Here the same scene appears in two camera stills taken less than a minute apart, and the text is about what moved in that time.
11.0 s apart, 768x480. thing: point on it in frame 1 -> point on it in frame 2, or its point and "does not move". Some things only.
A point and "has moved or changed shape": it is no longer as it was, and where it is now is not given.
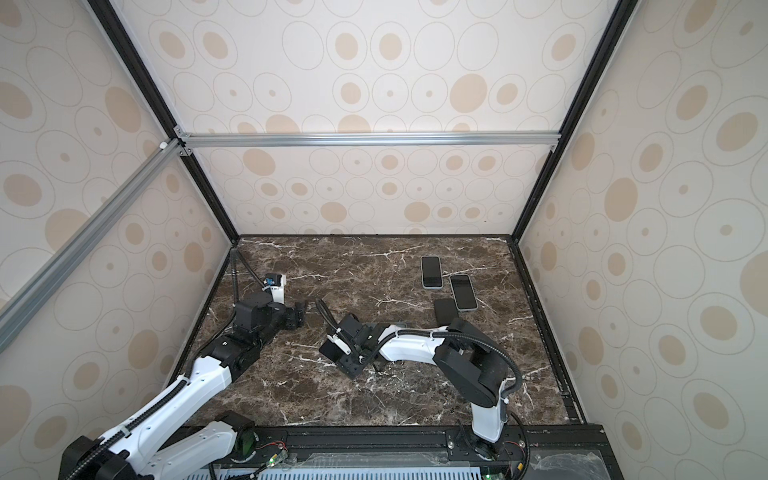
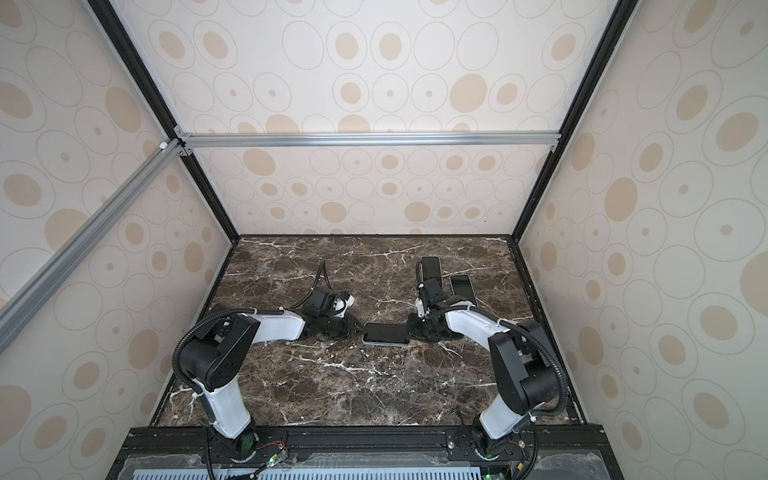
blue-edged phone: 463,292 does not move
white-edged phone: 431,272 does not move
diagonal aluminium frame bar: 43,284 does not move
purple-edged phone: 331,351 has moved or changed shape
